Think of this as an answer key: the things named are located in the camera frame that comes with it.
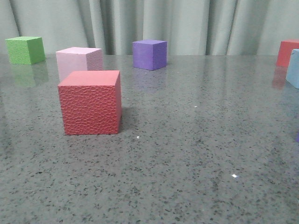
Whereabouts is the pink foam cube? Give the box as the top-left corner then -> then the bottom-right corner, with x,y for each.
56,47 -> 103,81

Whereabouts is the purple foam cube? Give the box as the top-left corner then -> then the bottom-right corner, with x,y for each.
132,40 -> 167,70

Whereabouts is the light blue foam cube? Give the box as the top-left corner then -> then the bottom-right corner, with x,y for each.
286,49 -> 299,89

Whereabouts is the grey-green curtain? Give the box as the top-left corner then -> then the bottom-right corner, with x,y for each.
0,0 -> 299,55

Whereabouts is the red foam cube far right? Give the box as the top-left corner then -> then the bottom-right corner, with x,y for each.
276,39 -> 299,67

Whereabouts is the red textured foam cube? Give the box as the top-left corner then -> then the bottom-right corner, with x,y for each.
58,70 -> 122,135

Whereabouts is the green foam cube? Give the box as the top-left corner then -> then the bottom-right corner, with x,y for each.
5,36 -> 46,65

